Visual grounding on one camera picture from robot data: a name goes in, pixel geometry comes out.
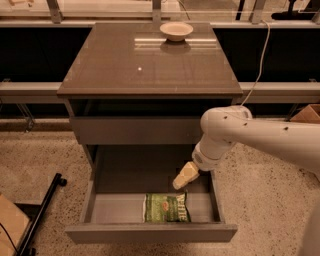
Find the cardboard box right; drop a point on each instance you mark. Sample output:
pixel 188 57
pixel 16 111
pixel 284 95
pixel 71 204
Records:
pixel 309 114

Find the metal railing frame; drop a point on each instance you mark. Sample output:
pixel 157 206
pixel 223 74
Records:
pixel 268 40

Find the grey drawer cabinet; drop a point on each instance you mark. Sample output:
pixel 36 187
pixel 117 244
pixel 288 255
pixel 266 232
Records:
pixel 136 61

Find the cardboard box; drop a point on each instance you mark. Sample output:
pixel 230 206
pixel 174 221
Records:
pixel 15 223
pixel 309 114

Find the green jalapeno chip bag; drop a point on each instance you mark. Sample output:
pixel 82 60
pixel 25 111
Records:
pixel 162 208

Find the cardboard box left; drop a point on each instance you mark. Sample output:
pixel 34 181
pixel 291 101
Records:
pixel 15 223

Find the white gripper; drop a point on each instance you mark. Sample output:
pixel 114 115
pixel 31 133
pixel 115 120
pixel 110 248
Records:
pixel 201 159

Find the beige bowl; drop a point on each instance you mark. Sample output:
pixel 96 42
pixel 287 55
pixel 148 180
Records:
pixel 176 31

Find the grey top drawer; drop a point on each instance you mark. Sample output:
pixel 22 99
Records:
pixel 138 122

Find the open grey middle drawer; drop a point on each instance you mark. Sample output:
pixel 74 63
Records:
pixel 121 177

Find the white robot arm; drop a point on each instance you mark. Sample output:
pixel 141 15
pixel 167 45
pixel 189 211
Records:
pixel 268 174

